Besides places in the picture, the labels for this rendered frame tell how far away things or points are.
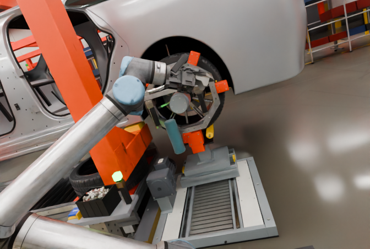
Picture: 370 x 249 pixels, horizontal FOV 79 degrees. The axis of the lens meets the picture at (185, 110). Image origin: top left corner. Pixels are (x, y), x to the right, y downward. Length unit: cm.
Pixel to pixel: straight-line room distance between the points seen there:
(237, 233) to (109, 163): 90
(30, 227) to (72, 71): 85
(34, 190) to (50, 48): 94
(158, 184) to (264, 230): 74
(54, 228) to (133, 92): 50
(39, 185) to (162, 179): 109
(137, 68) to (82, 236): 59
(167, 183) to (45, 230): 99
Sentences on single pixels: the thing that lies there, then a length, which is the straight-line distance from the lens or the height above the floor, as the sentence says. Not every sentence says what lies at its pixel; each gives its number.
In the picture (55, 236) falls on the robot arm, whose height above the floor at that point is 78.
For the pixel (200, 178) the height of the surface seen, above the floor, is 15.
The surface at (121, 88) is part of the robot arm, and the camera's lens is 68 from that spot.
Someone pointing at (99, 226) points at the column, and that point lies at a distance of 162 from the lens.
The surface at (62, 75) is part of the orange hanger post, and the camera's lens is 150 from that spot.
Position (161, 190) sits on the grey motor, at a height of 30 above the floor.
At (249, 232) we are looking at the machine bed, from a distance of 158.
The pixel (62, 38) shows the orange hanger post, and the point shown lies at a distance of 147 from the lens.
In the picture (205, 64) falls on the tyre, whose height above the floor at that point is 104.
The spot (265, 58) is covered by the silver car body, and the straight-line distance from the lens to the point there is 178.
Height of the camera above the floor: 118
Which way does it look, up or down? 14 degrees down
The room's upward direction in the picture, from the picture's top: 19 degrees counter-clockwise
